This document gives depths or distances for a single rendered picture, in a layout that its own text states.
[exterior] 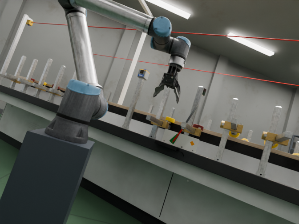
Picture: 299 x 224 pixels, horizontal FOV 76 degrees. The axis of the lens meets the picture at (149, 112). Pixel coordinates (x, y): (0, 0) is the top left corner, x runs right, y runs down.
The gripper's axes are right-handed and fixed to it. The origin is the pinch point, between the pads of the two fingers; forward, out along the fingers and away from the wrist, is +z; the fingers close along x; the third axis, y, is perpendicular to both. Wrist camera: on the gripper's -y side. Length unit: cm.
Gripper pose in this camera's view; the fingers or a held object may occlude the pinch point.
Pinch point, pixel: (165, 101)
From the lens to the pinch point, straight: 109.8
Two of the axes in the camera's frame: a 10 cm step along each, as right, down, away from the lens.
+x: 9.0, 2.7, -3.5
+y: -3.1, -1.9, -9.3
